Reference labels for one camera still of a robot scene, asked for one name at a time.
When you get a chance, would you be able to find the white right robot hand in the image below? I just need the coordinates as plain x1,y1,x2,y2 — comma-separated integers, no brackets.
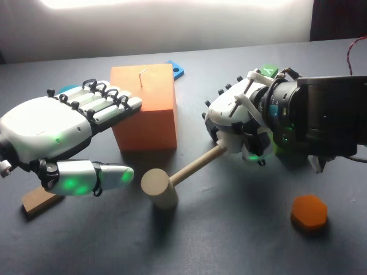
202,76,273,167

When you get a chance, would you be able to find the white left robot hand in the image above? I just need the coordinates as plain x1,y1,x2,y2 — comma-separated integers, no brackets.
0,78,143,198

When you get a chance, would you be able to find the large orange cube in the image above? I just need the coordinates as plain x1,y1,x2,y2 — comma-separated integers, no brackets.
110,64,177,152

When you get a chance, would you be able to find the wooden mallet with white wrap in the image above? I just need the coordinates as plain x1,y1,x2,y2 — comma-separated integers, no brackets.
140,133,240,211

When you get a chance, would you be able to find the blue cylinder block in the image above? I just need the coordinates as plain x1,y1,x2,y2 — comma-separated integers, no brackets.
58,84,80,94

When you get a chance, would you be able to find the small green letter cube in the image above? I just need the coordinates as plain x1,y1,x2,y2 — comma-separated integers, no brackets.
260,64,279,77

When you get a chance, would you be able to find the blue square block with holes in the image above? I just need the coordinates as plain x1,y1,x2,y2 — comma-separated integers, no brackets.
165,60,184,81

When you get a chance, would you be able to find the flat wooden block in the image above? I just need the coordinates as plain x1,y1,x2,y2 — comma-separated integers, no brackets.
20,184,65,215

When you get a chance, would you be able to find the orange hexagon block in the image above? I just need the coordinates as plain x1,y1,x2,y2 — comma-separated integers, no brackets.
291,194,328,232

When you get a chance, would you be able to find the grey table cloth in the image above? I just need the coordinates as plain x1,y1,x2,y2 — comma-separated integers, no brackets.
0,37,367,275

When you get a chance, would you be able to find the dark background panel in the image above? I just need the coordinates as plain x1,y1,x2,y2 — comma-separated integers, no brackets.
309,0,367,42

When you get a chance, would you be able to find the red twisted cable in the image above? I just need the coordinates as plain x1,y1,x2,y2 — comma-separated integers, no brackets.
346,36,367,77

